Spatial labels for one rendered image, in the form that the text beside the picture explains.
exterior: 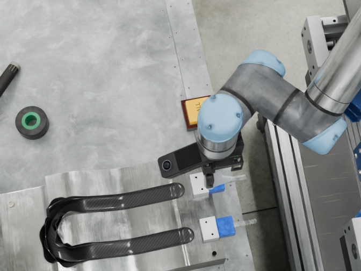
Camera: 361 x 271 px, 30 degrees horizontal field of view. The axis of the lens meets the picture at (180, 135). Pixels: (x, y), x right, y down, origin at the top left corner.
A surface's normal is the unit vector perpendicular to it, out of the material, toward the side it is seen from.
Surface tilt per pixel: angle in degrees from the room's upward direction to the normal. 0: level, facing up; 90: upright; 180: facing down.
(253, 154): 0
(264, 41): 0
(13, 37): 0
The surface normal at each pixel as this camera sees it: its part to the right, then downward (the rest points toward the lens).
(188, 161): -0.46, -0.15
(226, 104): 0.00, -0.32
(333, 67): -0.75, 0.04
